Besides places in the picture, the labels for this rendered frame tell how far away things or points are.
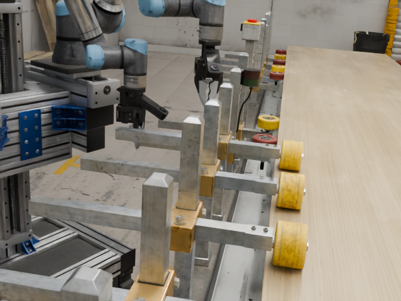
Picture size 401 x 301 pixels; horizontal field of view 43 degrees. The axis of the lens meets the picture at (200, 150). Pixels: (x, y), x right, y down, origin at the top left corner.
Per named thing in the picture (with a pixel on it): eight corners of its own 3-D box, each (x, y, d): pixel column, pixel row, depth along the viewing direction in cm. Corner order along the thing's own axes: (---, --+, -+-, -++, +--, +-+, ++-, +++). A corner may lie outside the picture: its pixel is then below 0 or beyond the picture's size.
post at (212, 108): (191, 283, 129) (204, 100, 113) (194, 276, 132) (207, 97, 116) (204, 286, 128) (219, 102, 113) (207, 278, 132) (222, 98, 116)
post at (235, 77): (218, 205, 176) (230, 68, 160) (219, 201, 179) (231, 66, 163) (228, 206, 175) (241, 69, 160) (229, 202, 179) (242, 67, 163)
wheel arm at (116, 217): (27, 216, 96) (27, 199, 95) (36, 208, 100) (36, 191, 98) (291, 255, 89) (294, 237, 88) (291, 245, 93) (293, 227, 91)
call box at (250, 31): (240, 41, 205) (243, 21, 203) (242, 39, 212) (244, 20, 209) (258, 43, 204) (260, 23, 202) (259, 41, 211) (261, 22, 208)
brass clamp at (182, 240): (159, 249, 90) (160, 224, 88) (176, 216, 102) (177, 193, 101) (193, 254, 89) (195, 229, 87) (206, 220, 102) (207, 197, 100)
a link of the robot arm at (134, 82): (149, 73, 167) (142, 77, 159) (148, 86, 168) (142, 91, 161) (127, 71, 168) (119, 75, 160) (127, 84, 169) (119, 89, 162)
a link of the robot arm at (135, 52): (119, 37, 162) (145, 38, 165) (119, 71, 166) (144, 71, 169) (124, 40, 155) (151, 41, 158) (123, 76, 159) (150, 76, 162)
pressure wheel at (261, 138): (248, 171, 163) (252, 138, 160) (250, 163, 171) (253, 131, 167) (273, 175, 162) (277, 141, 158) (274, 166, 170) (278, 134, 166)
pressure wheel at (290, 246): (277, 218, 88) (276, 222, 96) (272, 264, 86) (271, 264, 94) (312, 222, 87) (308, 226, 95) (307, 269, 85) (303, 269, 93)
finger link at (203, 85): (203, 103, 167) (205, 76, 164) (206, 108, 162) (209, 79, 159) (194, 103, 166) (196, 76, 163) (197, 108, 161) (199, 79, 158)
